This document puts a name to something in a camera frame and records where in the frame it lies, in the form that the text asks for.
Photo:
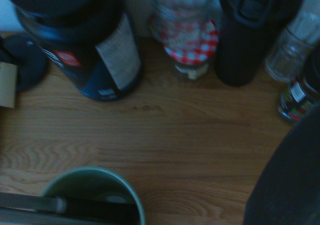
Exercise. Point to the metal tongs with black tips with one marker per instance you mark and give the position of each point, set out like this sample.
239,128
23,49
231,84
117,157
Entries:
30,204

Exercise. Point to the beige paper card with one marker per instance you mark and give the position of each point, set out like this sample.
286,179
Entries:
7,85

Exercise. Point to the jar with red checkered lid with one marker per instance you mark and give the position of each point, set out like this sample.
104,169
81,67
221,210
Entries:
181,0

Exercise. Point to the jar with red checked lid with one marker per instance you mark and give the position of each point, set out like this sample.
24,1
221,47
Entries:
192,55

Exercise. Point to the clear glass grinder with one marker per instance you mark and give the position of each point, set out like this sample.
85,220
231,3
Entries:
287,55

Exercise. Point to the black travel mug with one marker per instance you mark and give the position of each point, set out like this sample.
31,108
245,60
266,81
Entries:
245,47

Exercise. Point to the dark blue tub, black lid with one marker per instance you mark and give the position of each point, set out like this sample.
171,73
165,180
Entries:
75,35

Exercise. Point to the large dark rounded object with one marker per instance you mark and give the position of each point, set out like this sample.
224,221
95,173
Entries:
290,180

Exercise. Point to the dark blue round base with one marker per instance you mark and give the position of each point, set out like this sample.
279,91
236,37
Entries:
30,60

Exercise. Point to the green ribbed utensil holder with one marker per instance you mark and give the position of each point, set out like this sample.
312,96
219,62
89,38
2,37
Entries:
82,180

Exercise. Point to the small jar with colourful label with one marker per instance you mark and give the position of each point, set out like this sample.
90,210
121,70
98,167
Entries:
297,97

